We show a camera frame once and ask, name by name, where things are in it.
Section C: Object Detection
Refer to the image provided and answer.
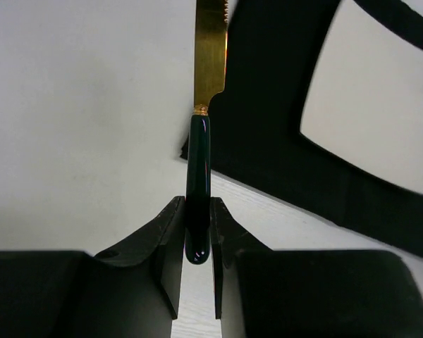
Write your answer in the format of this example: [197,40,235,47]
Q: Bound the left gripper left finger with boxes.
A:
[0,196,185,337]

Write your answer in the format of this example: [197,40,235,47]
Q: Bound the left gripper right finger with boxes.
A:
[210,198,423,337]

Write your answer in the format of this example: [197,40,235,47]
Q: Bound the square white plate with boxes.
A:
[300,1,423,195]

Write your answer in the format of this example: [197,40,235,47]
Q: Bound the black cloth placemat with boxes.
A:
[178,0,423,263]

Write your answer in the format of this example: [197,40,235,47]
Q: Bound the gold knife green handle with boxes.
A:
[185,0,228,265]

